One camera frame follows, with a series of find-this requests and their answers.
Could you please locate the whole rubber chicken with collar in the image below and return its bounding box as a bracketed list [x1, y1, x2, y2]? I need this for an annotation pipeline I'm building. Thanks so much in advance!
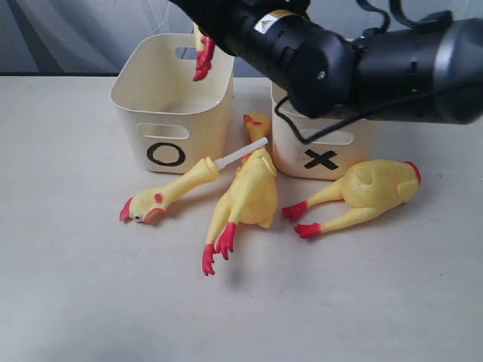
[193, 23, 215, 82]

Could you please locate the cream bin marked O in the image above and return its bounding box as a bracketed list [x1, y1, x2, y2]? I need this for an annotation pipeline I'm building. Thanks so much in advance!
[110, 34, 234, 173]

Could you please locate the cream bin marked X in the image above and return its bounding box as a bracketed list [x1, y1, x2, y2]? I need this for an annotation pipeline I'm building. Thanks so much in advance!
[271, 83, 377, 180]

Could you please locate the white backdrop curtain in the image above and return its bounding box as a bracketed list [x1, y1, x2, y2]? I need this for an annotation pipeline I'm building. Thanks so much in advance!
[1, 1, 482, 74]

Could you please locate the headless rubber chicken body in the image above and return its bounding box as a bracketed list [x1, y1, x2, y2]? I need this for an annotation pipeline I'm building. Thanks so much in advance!
[281, 160, 421, 239]

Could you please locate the broken chicken head with tube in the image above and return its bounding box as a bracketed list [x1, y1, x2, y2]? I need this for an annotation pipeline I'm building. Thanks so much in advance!
[119, 137, 268, 224]

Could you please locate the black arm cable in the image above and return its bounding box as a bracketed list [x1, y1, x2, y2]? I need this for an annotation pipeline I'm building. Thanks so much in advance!
[274, 0, 454, 146]

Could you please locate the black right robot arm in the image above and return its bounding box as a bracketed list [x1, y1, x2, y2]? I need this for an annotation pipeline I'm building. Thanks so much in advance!
[178, 1, 482, 124]

